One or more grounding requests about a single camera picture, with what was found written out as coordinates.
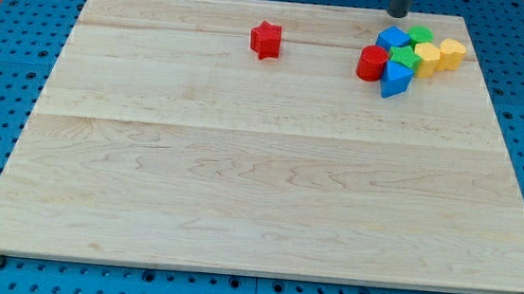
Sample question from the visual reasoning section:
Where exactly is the yellow hexagon block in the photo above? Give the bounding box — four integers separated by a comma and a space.
414, 43, 442, 78

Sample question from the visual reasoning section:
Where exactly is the green circle block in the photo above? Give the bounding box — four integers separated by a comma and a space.
407, 26, 434, 49

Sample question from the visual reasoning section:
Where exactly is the light wooden board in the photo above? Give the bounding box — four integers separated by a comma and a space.
0, 0, 524, 294

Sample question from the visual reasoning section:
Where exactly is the red star block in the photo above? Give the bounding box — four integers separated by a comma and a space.
250, 21, 282, 60

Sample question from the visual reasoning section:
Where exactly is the red cylinder block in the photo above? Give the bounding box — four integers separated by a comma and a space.
356, 46, 388, 82

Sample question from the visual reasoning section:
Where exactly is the blue triangle block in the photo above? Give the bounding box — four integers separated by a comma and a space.
380, 60, 414, 98

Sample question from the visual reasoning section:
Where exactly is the green star block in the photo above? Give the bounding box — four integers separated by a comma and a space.
388, 46, 422, 72

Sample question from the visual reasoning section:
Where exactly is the blue cube block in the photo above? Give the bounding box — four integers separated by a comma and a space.
375, 26, 410, 51

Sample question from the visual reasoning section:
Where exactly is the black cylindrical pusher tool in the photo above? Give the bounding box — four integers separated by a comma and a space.
387, 0, 413, 18

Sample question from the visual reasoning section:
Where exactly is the yellow heart block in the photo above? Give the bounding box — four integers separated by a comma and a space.
436, 39, 467, 71

